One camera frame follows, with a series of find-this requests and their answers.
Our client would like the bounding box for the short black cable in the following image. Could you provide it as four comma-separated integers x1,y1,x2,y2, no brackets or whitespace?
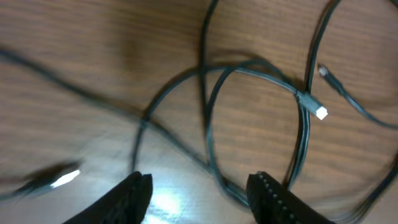
0,46,212,202

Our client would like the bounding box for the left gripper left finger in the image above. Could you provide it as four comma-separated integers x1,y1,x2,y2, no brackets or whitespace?
63,172,153,224

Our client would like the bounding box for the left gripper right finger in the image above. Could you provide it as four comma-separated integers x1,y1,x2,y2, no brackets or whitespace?
246,172,335,224

